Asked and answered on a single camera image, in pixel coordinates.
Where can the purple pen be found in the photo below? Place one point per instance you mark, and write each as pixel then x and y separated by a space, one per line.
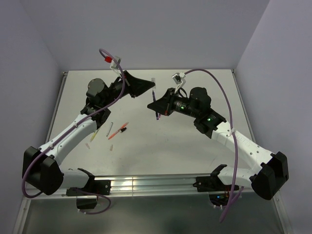
pixel 154 97

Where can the aluminium rail frame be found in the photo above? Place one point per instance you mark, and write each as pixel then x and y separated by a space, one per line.
pixel 146 185

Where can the orange pen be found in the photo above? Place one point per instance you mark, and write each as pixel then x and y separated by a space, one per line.
pixel 119 130

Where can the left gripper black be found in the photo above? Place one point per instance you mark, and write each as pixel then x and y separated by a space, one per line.
pixel 136 87

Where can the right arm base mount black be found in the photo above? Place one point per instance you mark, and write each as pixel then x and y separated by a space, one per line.
pixel 219 193

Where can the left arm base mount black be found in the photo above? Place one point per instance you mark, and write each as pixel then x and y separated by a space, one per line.
pixel 98 188

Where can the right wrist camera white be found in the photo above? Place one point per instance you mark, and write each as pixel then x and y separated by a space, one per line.
pixel 179 79

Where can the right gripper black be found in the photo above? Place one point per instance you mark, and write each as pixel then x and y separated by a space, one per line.
pixel 165 105

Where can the yellow pen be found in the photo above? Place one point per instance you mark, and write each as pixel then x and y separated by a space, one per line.
pixel 94 135

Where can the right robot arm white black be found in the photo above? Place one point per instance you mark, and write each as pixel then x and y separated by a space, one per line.
pixel 216 127

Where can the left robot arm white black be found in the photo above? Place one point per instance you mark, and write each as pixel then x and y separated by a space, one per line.
pixel 41 166

